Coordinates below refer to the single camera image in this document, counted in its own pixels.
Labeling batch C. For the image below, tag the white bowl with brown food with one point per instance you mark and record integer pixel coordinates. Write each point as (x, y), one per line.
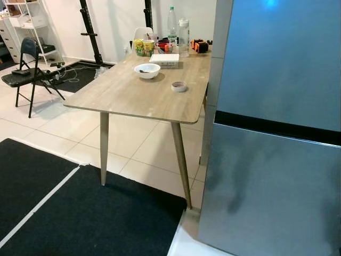
(147, 72)

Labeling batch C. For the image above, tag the yellow Maggi noodle cup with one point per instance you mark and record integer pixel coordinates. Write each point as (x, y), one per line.
(138, 48)
(149, 49)

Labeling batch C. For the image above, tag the white lidded food container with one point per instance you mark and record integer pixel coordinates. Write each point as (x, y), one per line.
(164, 60)

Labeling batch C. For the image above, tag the silver fridge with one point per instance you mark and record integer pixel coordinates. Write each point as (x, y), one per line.
(277, 160)

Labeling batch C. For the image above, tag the clear teal-capped water bottle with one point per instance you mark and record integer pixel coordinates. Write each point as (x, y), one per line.
(172, 26)

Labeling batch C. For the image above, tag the wooden dining table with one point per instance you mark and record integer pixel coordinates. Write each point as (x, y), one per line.
(133, 90)

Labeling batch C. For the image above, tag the black metal rack frame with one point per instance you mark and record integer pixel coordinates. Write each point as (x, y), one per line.
(90, 32)

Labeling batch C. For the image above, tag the black folding chair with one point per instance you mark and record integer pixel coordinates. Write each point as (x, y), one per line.
(16, 79)

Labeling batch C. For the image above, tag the clear bottle with white lid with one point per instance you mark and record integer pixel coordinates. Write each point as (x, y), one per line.
(184, 38)

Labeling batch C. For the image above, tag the white shelf rack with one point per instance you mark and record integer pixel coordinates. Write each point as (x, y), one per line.
(32, 21)

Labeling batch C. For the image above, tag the white plastic chair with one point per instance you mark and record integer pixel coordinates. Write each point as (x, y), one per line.
(141, 33)

